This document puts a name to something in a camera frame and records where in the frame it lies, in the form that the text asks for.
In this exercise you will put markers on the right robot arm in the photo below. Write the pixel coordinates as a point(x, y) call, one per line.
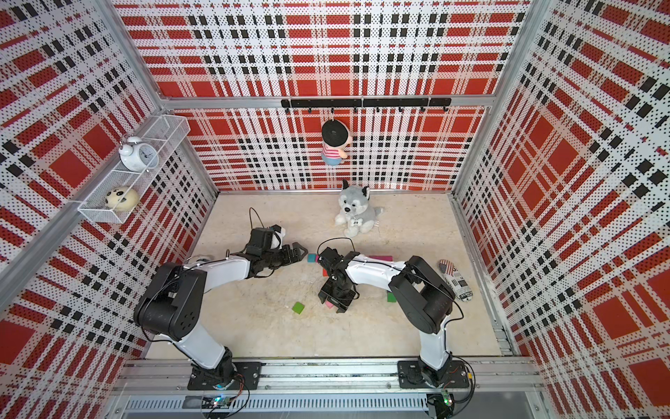
point(420, 292)

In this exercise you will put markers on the white wire shelf basket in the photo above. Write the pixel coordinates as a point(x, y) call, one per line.
point(165, 133)

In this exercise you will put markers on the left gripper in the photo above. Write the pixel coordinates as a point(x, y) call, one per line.
point(286, 249)

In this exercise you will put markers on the left electronics board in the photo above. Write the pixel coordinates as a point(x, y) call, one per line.
point(215, 402)

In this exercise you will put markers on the panda face ball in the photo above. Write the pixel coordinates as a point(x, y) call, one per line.
point(122, 199)

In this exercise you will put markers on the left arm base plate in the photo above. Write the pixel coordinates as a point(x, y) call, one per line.
point(231, 374)

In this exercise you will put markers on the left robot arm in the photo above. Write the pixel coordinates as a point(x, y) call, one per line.
point(171, 305)

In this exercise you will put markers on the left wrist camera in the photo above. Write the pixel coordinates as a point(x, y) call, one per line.
point(277, 237)

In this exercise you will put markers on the right electronics board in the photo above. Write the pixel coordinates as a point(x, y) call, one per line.
point(440, 405)

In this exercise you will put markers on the electronics board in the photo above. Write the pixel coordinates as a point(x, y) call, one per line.
point(215, 402)
point(440, 405)

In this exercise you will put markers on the grey husky plush toy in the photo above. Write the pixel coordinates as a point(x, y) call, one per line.
point(357, 215)

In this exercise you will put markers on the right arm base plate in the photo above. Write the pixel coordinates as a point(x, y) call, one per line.
point(416, 374)

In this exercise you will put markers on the magenta rectangular block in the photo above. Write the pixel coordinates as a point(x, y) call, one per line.
point(382, 258)

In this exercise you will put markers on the black hook rail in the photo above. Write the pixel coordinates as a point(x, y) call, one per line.
point(422, 103)

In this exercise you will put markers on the white alarm clock on shelf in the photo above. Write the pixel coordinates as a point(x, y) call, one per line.
point(138, 156)

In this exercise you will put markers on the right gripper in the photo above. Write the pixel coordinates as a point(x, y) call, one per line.
point(341, 303)

